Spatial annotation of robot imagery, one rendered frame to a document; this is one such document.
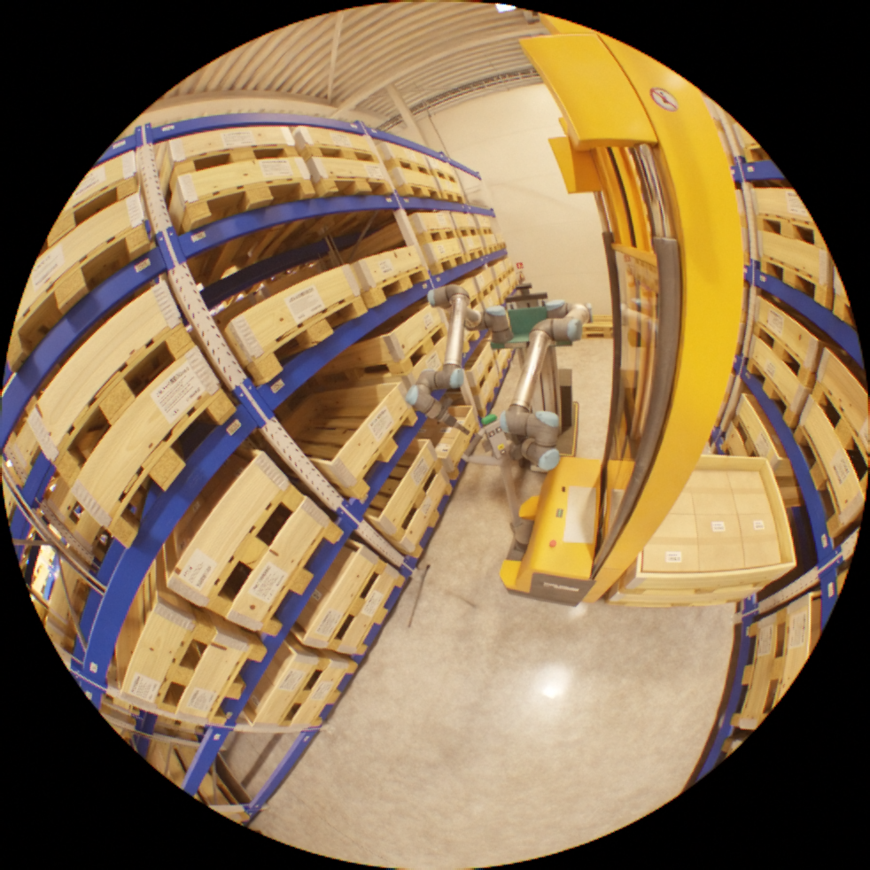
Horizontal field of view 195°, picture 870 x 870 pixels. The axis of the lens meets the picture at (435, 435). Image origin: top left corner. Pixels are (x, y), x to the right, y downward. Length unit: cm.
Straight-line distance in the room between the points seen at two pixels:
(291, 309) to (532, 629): 261
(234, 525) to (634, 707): 276
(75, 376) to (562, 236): 674
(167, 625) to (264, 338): 141
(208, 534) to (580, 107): 160
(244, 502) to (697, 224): 158
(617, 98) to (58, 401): 160
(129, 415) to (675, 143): 154
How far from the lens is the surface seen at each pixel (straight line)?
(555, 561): 143
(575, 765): 251
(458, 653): 231
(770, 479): 228
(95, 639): 173
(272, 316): 132
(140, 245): 139
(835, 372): 218
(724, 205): 57
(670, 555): 159
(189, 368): 118
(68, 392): 128
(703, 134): 60
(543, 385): 249
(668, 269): 52
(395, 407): 179
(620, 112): 54
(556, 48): 61
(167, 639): 154
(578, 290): 649
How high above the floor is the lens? 223
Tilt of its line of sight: 37 degrees down
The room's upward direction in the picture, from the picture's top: 24 degrees counter-clockwise
